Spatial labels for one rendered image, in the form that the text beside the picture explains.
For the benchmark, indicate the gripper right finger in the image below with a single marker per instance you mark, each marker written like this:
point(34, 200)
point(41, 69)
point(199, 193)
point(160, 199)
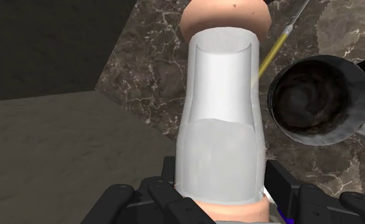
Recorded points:
point(297, 195)

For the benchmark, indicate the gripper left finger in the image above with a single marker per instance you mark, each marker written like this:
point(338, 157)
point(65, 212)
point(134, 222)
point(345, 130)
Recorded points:
point(157, 198)

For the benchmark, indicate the black frying pan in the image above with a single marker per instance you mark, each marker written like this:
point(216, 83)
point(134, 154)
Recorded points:
point(319, 99)

